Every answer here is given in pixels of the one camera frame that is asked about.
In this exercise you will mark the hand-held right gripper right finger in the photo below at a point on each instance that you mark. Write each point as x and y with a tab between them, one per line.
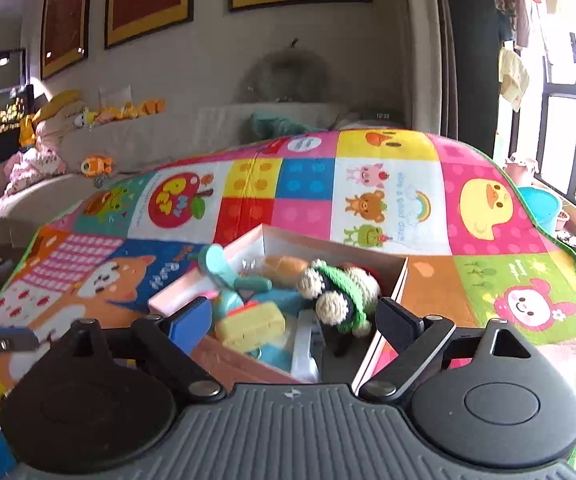
395	317

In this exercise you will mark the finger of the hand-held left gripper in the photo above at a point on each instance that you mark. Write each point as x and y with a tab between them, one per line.
13	334

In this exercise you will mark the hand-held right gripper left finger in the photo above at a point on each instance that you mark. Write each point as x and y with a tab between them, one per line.
190	317

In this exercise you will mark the pink cardboard box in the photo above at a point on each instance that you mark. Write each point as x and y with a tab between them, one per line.
228	355

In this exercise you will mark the yellow block toy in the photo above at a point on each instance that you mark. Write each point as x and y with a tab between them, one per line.
250	327

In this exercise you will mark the teal plastic toy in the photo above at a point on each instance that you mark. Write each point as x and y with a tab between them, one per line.
218	262

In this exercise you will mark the crochet doll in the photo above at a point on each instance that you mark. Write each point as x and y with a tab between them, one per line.
338	295

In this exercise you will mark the small white box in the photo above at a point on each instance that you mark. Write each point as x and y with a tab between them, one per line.
307	350

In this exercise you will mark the bread toy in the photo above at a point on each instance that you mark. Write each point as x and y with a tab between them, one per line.
285	266

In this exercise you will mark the colourful printed play mat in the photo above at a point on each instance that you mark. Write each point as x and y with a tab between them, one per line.
308	180

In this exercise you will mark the pink bunny plush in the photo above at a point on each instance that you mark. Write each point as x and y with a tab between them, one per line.
38	160

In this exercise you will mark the orange fish plush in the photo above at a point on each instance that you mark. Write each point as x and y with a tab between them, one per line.
95	166

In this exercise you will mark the blue plastic basin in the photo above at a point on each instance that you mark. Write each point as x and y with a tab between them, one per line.
543	210

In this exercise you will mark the beige sofa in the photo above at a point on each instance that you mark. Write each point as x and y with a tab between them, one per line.
178	135

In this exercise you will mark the pink bucket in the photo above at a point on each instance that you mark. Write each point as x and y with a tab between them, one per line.
520	170

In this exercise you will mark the small plant bowl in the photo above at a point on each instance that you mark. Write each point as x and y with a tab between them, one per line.
570	232

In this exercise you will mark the digital clock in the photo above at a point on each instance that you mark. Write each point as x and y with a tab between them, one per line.
384	115

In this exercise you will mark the green cushion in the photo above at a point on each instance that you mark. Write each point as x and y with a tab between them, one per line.
278	126

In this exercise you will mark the row of yellow plush toys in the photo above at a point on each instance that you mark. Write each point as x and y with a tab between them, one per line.
123	110

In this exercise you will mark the yellow banana plush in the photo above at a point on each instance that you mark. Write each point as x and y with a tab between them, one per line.
55	105

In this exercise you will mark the window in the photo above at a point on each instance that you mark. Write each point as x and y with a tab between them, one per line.
568	135

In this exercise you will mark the grey round cushion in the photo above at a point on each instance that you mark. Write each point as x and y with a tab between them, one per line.
288	75

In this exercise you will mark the grey curtain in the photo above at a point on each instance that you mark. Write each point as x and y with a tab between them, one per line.
463	60

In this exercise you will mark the pale yellow hanging towel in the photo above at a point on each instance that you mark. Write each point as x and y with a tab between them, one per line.
513	77

